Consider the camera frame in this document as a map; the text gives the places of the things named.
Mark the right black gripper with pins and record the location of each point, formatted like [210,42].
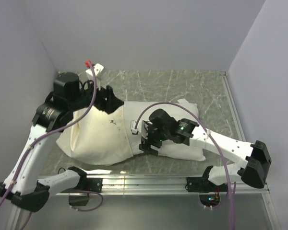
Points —
[147,143]

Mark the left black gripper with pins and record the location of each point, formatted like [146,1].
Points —
[110,105]

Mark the white pillow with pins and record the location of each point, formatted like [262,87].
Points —
[180,122]

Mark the cream pillowcase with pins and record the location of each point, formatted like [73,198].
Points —
[102,139]

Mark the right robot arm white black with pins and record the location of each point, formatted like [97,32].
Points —
[250,161]

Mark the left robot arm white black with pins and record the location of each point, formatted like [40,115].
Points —
[23,187]

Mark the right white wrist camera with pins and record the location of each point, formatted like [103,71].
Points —
[135,125]

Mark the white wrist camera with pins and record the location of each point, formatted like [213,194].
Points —
[99,70]
[135,125]

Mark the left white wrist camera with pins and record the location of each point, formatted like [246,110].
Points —
[99,70]

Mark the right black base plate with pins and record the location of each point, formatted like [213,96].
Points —
[202,185]

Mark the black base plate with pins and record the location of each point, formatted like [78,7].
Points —
[202,185]
[89,184]

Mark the aluminium front rail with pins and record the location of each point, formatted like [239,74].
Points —
[153,184]

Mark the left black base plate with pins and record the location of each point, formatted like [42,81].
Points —
[89,184]

